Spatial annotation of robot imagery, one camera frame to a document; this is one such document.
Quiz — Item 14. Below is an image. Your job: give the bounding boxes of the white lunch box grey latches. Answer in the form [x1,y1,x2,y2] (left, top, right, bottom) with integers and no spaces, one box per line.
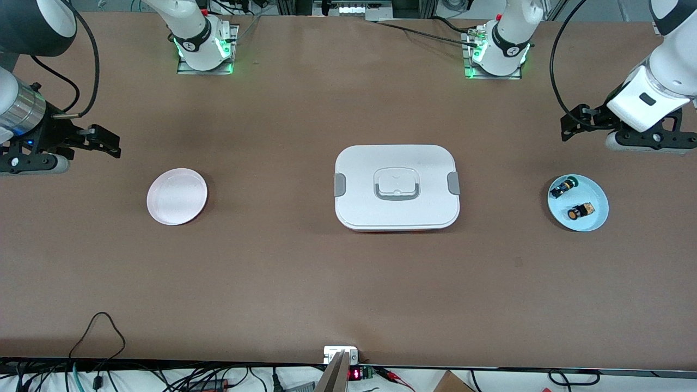
[333,144,461,233]

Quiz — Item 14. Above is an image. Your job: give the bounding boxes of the blue black small part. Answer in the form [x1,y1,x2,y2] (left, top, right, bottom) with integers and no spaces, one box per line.
[550,175,579,199]

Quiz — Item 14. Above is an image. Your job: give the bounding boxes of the light blue round plate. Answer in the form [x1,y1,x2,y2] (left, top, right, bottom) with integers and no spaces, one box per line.
[547,174,609,232]

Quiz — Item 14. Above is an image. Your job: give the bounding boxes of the pink round plate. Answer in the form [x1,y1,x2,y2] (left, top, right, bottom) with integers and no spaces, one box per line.
[146,168,209,226]

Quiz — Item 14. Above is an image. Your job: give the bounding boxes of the brown cardboard piece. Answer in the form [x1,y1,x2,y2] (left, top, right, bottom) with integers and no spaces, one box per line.
[432,370,475,392]

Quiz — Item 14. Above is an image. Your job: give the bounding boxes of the red clip leads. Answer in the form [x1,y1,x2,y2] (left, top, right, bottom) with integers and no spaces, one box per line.
[375,367,415,391]

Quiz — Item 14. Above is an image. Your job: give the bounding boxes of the grey flat bar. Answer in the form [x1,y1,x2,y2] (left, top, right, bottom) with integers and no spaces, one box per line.
[314,351,352,392]

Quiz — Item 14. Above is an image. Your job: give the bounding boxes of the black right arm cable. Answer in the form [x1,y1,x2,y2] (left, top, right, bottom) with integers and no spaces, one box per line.
[32,0,101,118]

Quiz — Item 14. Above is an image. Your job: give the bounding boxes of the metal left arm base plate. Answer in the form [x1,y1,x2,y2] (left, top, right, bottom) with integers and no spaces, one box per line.
[462,27,523,81]

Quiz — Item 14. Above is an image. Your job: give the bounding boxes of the black looped cable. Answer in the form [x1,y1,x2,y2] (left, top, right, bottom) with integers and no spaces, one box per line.
[68,311,127,376]

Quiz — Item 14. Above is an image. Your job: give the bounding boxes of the black cable across table edge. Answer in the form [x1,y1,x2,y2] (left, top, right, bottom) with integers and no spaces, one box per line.
[375,20,481,48]

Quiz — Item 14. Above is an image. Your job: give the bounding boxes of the black coiled thin cable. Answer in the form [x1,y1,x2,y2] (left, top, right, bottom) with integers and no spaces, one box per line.
[547,369,601,387]

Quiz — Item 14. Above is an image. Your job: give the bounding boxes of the white metal bracket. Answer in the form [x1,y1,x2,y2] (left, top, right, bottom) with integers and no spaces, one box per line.
[323,346,359,365]

